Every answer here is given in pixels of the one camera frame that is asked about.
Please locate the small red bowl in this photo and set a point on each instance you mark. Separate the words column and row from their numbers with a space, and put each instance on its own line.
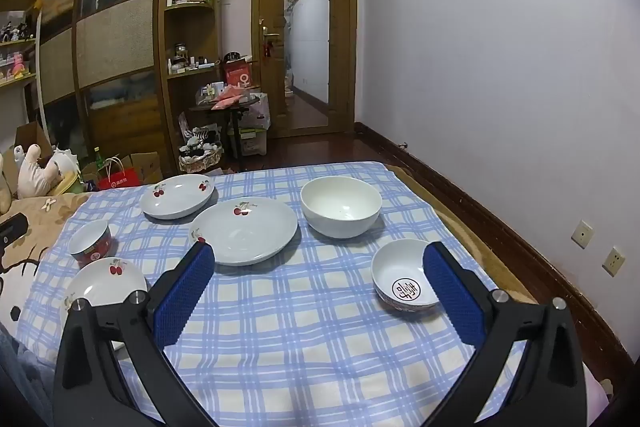
column 92, row 252

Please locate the green bottle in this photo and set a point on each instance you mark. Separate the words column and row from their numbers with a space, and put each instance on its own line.
column 98, row 157

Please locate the red box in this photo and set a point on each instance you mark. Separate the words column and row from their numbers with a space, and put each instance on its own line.
column 240, row 74

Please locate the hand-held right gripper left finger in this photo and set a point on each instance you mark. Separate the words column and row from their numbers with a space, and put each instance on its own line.
column 185, row 297

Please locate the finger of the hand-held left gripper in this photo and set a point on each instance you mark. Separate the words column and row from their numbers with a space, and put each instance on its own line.
column 12, row 227

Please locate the large cherry-print plate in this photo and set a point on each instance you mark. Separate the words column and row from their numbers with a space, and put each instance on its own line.
column 250, row 232

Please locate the large white bowl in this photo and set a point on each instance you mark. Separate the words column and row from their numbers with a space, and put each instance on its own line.
column 340, row 207

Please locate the light wooden shelf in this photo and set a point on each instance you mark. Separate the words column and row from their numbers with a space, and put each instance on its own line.
column 20, row 37

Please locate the wicker basket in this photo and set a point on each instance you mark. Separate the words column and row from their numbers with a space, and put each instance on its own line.
column 200, row 162

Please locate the white bowl with red emblem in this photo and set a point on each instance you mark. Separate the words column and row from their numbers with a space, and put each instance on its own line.
column 395, row 267

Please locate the brown printed blanket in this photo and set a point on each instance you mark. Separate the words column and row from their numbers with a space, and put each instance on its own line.
column 30, row 257

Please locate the white furry plush toy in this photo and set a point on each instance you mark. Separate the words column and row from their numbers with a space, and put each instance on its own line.
column 67, row 159

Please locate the blue-grey fleece clothing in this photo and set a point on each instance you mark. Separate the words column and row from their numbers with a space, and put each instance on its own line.
column 20, row 372

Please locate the blue plaid cloth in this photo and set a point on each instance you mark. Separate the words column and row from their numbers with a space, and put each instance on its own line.
column 300, row 332

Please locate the wooden corner shelf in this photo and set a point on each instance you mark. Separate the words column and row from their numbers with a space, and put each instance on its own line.
column 192, row 37

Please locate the pink plastic packet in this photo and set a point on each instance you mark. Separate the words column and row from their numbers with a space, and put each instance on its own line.
column 230, row 97

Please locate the red paper bag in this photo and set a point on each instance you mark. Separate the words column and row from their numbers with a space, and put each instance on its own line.
column 120, row 179

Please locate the floral storage box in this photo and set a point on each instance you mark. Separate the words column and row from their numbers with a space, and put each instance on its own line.
column 257, row 117

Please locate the wooden wardrobe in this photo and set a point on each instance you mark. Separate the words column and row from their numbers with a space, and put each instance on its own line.
column 115, row 47

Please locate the yellow cushion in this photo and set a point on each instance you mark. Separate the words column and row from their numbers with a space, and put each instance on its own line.
column 67, row 184

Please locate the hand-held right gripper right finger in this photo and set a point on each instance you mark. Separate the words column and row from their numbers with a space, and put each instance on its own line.
column 452, row 297

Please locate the wall socket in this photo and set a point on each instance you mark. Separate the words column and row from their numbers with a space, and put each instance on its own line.
column 582, row 234
column 613, row 261

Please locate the small dark side table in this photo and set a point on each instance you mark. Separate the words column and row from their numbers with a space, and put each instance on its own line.
column 235, row 112

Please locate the cardboard box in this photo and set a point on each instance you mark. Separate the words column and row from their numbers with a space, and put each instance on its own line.
column 147, row 164
column 32, row 139

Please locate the pink and white plush toy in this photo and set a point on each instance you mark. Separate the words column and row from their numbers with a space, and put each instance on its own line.
column 35, row 177

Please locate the cream plush toy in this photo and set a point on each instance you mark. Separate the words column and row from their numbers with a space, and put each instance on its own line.
column 6, row 187

